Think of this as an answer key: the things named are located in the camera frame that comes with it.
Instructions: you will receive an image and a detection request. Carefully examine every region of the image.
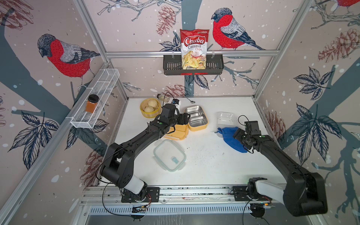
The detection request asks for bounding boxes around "white wire shelf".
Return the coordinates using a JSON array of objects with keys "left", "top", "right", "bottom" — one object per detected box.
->
[{"left": 70, "top": 68, "right": 120, "bottom": 129}]

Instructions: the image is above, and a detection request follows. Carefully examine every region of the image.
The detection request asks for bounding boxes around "yellow lunch box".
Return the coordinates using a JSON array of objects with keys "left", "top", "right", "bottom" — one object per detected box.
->
[{"left": 184, "top": 106, "right": 208, "bottom": 132}]

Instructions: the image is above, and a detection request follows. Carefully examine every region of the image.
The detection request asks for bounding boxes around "red cassava chips bag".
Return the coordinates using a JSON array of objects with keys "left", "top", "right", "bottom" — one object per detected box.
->
[{"left": 180, "top": 29, "right": 209, "bottom": 70}]

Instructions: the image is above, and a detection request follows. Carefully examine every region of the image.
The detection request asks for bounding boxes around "clear lunch box lid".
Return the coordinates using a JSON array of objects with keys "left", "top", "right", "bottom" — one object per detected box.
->
[{"left": 153, "top": 140, "right": 187, "bottom": 172}]

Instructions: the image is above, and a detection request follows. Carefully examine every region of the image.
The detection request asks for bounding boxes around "aluminium mounting rail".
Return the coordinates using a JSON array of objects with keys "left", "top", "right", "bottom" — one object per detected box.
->
[{"left": 79, "top": 185, "right": 280, "bottom": 206}]

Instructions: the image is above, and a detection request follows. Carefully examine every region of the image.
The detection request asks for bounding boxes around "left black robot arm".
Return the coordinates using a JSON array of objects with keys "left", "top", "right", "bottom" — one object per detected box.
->
[{"left": 98, "top": 104, "right": 191, "bottom": 201}]

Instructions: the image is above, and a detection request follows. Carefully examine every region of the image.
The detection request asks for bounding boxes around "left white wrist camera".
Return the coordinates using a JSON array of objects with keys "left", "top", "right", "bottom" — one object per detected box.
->
[{"left": 171, "top": 98, "right": 181, "bottom": 111}]

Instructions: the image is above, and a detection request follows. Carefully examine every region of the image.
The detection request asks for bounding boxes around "orange jar black lid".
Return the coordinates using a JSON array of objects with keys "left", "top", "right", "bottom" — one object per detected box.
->
[{"left": 85, "top": 94, "right": 99, "bottom": 113}]

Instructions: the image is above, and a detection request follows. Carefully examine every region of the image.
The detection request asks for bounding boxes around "white bun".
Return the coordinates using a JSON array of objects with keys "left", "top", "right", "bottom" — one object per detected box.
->
[
  {"left": 148, "top": 99, "right": 158, "bottom": 108},
  {"left": 143, "top": 106, "right": 155, "bottom": 113}
]

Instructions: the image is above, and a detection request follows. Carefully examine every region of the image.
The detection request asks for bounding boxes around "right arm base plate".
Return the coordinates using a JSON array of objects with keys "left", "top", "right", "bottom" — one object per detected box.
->
[{"left": 230, "top": 185, "right": 272, "bottom": 202}]

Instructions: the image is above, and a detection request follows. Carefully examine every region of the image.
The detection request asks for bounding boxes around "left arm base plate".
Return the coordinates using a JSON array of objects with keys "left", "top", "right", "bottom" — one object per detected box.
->
[{"left": 121, "top": 187, "right": 160, "bottom": 203}]

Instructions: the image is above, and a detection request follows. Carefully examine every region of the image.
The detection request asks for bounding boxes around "clear plastic lunch box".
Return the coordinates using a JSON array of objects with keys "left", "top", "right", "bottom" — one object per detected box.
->
[{"left": 217, "top": 112, "right": 237, "bottom": 128}]

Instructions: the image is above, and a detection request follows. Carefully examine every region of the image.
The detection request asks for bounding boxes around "right white bun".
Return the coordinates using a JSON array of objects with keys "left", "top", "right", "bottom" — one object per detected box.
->
[{"left": 148, "top": 99, "right": 158, "bottom": 108}]

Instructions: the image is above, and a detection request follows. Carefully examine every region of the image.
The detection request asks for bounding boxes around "black wall basket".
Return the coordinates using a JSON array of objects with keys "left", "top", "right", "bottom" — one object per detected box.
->
[{"left": 163, "top": 54, "right": 224, "bottom": 76}]

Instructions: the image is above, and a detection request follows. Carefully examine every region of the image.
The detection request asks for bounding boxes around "yellow bamboo steamer basket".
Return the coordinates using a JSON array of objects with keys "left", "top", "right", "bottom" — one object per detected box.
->
[{"left": 140, "top": 98, "right": 162, "bottom": 119}]

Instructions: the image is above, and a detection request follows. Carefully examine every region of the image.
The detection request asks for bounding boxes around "yellow lunch box lid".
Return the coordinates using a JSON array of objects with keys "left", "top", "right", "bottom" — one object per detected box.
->
[{"left": 164, "top": 124, "right": 189, "bottom": 141}]

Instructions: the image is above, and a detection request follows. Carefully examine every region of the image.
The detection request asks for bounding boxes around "small spice jar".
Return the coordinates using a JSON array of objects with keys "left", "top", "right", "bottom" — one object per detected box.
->
[{"left": 157, "top": 94, "right": 170, "bottom": 104}]

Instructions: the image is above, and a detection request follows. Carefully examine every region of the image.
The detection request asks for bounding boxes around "blue cleaning cloth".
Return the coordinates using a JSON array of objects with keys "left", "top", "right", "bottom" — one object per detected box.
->
[{"left": 216, "top": 127, "right": 247, "bottom": 153}]

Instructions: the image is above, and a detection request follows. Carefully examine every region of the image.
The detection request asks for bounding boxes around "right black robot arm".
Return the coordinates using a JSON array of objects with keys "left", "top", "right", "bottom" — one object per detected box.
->
[{"left": 233, "top": 121, "right": 328, "bottom": 217}]

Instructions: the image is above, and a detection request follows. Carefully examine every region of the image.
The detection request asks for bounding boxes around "left white bun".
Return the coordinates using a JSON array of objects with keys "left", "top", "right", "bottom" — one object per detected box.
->
[{"left": 143, "top": 106, "right": 155, "bottom": 113}]

